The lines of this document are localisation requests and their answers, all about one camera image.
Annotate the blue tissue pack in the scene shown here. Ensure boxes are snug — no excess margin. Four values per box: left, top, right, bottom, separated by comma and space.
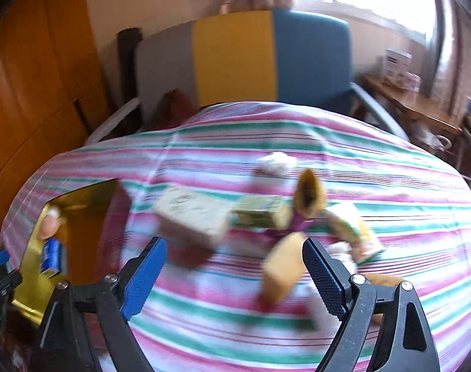
40, 238, 63, 278

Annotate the yellow sponge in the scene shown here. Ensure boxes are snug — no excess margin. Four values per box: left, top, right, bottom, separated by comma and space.
261, 232, 307, 305

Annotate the grey yellow blue headboard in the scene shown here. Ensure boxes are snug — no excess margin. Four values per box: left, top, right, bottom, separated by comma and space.
135, 9, 352, 122

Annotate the white rice cracker packet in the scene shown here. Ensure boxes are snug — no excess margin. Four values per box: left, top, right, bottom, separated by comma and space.
324, 202, 384, 264

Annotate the wooden wardrobe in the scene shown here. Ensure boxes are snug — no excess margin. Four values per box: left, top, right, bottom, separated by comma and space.
0, 0, 110, 231

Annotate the striped bed cover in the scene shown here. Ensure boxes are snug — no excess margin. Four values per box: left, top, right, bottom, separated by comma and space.
0, 102, 471, 371

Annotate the green white carton box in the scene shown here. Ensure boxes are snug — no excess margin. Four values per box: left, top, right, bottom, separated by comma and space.
232, 195, 292, 229

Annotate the wooden side desk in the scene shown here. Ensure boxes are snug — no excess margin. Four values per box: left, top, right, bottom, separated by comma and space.
362, 75, 471, 179

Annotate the white bed rail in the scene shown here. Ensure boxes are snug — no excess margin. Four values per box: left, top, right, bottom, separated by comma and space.
85, 97, 141, 145

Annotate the beige paper box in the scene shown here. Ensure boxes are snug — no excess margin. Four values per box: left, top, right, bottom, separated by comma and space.
152, 185, 232, 251

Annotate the black rolled mat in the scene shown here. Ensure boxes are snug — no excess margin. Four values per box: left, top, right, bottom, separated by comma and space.
116, 27, 143, 103

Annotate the white plastic bag ball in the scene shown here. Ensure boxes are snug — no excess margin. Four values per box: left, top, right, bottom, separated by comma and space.
255, 151, 298, 177

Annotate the yellow sock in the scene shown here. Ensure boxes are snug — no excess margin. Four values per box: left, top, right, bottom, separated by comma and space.
293, 168, 326, 219

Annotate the gold maroon storage box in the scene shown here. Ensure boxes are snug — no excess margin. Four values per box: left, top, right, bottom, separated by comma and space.
13, 179, 132, 326

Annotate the peach silicone plunger toy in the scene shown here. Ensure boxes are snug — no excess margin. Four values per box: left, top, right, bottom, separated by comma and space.
36, 206, 62, 240

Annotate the purple snack packet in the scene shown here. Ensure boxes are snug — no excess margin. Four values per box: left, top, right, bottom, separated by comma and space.
264, 210, 318, 240

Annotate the brown plush pillow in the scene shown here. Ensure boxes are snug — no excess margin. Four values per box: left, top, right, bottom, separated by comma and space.
148, 88, 199, 130

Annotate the white box on desk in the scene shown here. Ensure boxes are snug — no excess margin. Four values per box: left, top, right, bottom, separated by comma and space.
382, 49, 412, 83

